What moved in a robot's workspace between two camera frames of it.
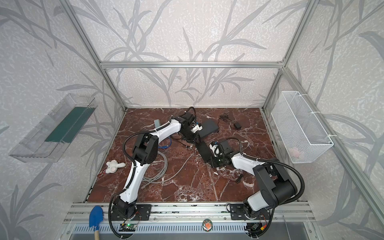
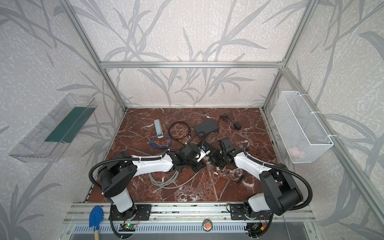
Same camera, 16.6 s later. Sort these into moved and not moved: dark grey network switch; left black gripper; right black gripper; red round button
Moved: left black gripper
Not moved: right black gripper; dark grey network switch; red round button
